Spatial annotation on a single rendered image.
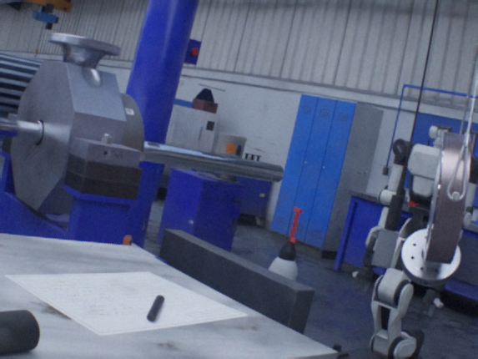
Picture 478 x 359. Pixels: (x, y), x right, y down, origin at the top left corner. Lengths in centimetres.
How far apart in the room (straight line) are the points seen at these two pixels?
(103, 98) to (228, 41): 831
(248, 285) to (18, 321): 106
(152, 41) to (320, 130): 395
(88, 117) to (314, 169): 590
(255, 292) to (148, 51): 256
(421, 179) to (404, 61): 459
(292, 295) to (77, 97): 87
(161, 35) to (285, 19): 551
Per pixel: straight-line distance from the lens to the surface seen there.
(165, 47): 416
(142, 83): 416
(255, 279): 185
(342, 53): 861
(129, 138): 217
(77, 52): 218
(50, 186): 207
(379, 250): 221
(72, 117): 200
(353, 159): 760
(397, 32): 811
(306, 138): 792
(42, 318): 111
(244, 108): 967
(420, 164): 344
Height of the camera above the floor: 125
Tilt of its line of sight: 4 degrees down
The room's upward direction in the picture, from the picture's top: 13 degrees clockwise
